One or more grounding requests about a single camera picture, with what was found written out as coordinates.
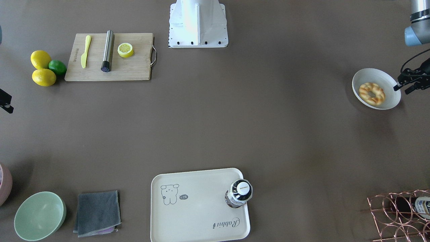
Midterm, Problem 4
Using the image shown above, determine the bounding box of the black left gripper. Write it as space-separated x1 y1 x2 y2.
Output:
393 57 430 94

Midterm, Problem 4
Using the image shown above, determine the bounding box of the white plate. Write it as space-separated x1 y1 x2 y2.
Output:
352 68 401 110

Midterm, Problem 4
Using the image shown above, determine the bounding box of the twisted ring donut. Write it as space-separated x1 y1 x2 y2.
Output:
359 82 386 106

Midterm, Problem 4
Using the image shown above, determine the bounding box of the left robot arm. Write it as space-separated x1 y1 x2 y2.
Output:
393 0 430 95

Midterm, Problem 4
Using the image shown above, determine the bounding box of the dark tea bottle on tray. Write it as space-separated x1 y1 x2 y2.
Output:
224 179 253 208

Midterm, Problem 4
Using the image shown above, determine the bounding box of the cream rabbit tray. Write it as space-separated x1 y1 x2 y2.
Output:
150 167 252 242

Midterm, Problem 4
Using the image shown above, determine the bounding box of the yellow lemon lower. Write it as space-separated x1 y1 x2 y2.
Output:
32 69 57 87

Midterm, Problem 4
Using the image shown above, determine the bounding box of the yellow lemon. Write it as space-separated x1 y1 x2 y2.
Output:
30 50 52 70
32 69 57 87

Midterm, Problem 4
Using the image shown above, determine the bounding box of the yellow lemon upper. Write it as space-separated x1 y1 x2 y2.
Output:
30 50 52 70

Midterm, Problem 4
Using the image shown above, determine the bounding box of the green lime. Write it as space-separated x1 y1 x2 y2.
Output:
48 60 67 76

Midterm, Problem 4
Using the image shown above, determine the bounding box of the pink bowl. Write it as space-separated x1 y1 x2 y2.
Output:
0 163 13 206

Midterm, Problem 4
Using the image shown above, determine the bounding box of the yellow plastic knife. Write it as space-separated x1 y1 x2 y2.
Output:
80 35 92 69

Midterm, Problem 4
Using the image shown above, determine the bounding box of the steel cylinder muddler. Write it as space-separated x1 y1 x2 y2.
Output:
101 30 114 73

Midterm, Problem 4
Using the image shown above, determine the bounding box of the bottle in rack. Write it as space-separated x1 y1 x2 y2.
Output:
392 196 430 220

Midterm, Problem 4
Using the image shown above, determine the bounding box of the mint green bowl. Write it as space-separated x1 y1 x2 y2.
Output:
14 191 67 241

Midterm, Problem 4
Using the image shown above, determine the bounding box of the half lemon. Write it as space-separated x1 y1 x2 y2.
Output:
117 43 134 58

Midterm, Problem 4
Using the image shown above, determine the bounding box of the wooden cutting board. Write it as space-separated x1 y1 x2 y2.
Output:
65 33 156 82

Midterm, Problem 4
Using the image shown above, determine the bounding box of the grey folded cloth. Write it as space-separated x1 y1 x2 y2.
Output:
73 190 121 238

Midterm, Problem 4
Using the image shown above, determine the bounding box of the copper wire bottle rack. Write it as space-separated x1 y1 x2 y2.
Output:
367 189 430 242

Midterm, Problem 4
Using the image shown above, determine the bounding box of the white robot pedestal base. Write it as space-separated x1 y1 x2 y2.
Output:
168 0 229 48

